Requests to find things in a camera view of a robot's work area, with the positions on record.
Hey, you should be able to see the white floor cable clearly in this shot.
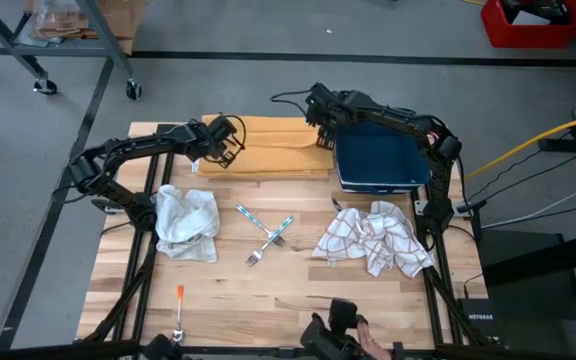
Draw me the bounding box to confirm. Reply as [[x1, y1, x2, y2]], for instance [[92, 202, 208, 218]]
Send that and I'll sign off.
[[480, 182, 576, 231]]

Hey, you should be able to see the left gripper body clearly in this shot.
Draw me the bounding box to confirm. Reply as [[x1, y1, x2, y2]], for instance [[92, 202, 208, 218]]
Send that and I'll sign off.
[[186, 119, 229, 162]]

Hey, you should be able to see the blue fabric bin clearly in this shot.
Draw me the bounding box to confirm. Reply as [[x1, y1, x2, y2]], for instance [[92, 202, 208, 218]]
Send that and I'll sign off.
[[335, 119, 432, 195]]

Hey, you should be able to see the yellow cable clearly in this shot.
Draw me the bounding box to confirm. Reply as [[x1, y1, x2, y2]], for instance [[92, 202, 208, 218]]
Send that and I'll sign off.
[[464, 109, 576, 181]]

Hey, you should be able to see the black Netgear network switch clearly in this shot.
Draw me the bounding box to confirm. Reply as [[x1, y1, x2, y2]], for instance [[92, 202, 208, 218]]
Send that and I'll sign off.
[[456, 297, 503, 347]]

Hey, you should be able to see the black side stand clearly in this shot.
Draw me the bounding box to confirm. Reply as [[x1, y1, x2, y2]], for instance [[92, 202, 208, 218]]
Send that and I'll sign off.
[[477, 227, 576, 360]]

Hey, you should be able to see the orange-handled spoon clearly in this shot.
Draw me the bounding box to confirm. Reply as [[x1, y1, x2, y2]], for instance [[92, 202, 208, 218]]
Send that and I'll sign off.
[[170, 283, 186, 347]]

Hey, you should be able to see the brown cardboard stack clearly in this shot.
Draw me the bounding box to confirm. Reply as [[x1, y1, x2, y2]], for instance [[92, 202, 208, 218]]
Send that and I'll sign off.
[[23, 0, 149, 55]]

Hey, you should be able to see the black device in crate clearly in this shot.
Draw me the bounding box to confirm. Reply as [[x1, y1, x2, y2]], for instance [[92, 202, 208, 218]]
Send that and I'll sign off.
[[498, 0, 572, 25]]

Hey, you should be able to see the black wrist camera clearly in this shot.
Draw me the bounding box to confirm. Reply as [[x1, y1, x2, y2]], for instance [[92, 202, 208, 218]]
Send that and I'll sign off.
[[305, 81, 337, 109], [209, 114, 240, 146]]

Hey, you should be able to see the person's hand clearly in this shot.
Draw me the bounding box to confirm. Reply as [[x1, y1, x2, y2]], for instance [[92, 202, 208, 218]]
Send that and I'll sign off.
[[356, 321, 394, 360]]

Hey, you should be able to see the red plastic crate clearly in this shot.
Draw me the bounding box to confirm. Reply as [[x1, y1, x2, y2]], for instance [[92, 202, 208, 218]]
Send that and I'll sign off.
[[480, 0, 576, 50]]

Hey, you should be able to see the orange towel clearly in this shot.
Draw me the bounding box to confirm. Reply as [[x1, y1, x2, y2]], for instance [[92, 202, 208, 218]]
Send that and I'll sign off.
[[197, 114, 337, 181]]

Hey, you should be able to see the black aluminium rig frame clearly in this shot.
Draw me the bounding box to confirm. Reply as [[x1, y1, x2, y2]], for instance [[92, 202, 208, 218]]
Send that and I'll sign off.
[[75, 119, 492, 360]]

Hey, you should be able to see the white red-checked towel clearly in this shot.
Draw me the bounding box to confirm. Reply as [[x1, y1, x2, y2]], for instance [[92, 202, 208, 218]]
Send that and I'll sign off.
[[311, 200, 435, 279]]

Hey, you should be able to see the black leader arm handle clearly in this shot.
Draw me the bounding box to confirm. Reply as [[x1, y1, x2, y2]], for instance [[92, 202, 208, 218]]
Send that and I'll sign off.
[[300, 297, 369, 360], [141, 333, 182, 360]]

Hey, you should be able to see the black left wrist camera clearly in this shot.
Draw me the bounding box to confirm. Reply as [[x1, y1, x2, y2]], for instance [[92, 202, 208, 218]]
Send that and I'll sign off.
[[209, 114, 240, 146]]

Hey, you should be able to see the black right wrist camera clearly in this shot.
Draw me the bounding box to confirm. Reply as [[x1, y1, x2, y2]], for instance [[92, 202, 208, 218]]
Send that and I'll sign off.
[[305, 81, 337, 109]]

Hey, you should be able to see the white waffle-weave towel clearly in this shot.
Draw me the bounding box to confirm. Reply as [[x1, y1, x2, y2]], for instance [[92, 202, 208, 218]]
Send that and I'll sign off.
[[155, 183, 221, 264]]

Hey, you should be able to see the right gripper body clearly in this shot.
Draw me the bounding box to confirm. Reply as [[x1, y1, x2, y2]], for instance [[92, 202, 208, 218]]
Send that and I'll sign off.
[[307, 99, 364, 129]]

